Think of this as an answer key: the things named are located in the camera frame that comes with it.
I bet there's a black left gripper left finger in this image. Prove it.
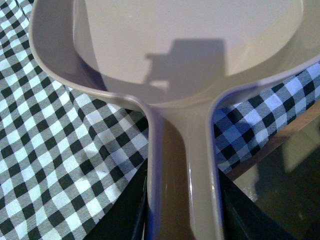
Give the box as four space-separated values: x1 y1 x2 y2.
85 165 148 240

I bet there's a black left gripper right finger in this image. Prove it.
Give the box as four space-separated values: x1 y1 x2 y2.
218 170 295 240

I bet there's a beige plastic dustpan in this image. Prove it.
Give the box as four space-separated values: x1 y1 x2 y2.
29 0 320 240

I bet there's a black white checkered cloth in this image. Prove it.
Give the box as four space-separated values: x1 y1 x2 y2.
0 0 320 240

